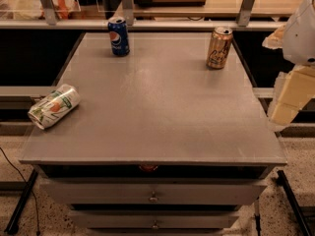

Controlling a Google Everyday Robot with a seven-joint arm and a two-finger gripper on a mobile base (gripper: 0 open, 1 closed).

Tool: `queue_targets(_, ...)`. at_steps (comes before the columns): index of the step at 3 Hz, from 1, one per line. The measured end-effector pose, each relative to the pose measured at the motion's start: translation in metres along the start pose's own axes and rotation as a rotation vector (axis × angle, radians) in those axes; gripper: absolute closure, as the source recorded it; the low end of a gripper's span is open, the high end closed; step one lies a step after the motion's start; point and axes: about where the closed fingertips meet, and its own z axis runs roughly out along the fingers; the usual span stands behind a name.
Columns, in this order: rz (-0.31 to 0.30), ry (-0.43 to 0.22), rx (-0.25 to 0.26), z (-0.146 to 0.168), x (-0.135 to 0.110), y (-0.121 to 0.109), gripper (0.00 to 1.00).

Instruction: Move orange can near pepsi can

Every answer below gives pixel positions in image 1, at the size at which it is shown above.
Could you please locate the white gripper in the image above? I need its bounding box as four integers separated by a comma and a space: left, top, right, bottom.
262, 0, 315, 126

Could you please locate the drawer knob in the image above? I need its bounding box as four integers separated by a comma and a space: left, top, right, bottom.
152, 221, 159, 230
149, 191, 158, 204

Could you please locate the left black floor rail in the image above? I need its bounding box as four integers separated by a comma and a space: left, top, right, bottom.
1, 170, 38, 235

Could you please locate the lower drawer knob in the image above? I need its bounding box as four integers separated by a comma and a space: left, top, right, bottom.
152, 221, 159, 230

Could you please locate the black floor cable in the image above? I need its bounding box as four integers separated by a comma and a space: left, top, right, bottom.
0, 147, 41, 236

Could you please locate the orange soda can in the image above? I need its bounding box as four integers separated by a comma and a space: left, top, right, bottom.
206, 27, 233, 69

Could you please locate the grey drawer cabinet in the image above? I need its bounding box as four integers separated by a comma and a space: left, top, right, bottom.
22, 32, 286, 236

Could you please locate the upper drawer knob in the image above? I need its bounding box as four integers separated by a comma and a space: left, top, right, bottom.
149, 191, 158, 204

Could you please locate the right black floor rail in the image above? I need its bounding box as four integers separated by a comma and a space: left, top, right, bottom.
277, 170, 315, 236

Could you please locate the blue pepsi can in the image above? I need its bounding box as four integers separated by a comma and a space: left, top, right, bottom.
107, 17, 130, 56

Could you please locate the white green lying can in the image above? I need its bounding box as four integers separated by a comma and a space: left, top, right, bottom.
28, 84, 81, 130

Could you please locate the black floor rail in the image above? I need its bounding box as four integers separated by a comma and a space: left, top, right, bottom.
1, 170, 38, 235
277, 170, 315, 236

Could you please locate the orange white plastic bag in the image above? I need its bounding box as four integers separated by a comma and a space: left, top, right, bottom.
0, 0, 80, 24

